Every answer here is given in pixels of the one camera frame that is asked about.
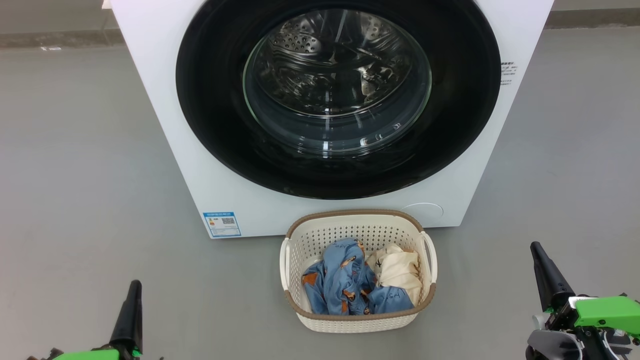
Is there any blue printed garment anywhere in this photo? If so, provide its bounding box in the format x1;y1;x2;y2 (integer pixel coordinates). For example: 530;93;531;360
301;238;415;316

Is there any cream garment with blue trim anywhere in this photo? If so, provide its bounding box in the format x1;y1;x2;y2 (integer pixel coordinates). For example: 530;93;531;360
365;243;424;306

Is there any white front-load washing machine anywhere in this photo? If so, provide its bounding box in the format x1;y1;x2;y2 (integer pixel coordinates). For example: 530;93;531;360
110;0;555;240

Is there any blue energy label sticker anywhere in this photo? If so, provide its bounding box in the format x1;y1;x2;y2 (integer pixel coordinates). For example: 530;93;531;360
203;211;242;238

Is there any stainless steel washing machine drum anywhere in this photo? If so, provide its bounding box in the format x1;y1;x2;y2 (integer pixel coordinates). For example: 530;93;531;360
260;9;417;119

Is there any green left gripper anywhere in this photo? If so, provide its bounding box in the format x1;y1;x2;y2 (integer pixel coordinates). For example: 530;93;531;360
50;280;144;360

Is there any black round glass washer door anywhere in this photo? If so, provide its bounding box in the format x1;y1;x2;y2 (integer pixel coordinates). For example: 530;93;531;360
176;0;502;201

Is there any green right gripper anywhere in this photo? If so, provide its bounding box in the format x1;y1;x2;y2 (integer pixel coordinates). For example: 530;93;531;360
530;241;640;360

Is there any cream perforated laundry basket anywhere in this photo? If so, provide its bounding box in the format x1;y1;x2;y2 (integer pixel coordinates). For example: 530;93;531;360
279;209;438;334

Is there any round white filter cover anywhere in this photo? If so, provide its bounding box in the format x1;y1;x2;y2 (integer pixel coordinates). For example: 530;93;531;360
400;202;444;219

